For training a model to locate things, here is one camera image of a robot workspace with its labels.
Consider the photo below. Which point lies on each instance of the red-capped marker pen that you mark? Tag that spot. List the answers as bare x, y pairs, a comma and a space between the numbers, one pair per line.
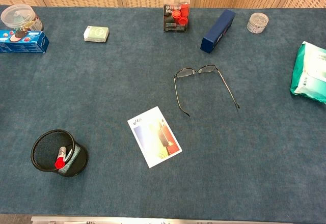
59, 163

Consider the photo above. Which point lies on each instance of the clear plastic jar with clips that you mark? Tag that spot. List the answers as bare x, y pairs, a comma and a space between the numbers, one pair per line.
17, 15

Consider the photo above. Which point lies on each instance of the blue felt table cover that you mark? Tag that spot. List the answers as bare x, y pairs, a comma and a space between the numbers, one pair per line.
102, 81

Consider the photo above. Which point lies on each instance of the aluminium rail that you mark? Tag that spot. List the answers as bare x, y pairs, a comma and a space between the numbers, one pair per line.
152, 220

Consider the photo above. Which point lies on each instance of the blue cookie box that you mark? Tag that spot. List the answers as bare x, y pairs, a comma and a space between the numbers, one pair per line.
23, 44

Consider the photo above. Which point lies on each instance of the light blue flat strip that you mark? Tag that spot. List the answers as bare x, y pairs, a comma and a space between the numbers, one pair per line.
69, 155

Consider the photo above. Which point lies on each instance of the green wet wipes pack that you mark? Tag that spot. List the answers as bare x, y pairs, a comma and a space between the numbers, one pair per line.
310, 73

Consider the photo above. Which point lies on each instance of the thin metal eyeglasses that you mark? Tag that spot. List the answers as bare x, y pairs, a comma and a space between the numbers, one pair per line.
207, 68

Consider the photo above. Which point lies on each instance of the black mesh pen holder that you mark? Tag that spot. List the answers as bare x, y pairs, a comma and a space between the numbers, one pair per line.
44, 147

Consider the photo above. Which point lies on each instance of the picture postcard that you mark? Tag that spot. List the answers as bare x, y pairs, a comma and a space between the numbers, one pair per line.
155, 137

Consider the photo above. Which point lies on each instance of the clear box with red cups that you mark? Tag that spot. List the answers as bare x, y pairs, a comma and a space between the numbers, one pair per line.
178, 17

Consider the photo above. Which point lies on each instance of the pale green card box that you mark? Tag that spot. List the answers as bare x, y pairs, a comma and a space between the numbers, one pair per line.
96, 33

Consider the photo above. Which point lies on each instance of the small clear round container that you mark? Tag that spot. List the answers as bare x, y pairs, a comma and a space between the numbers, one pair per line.
257, 23

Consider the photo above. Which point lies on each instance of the long dark blue box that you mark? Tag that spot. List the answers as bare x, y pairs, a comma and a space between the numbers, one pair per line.
216, 33

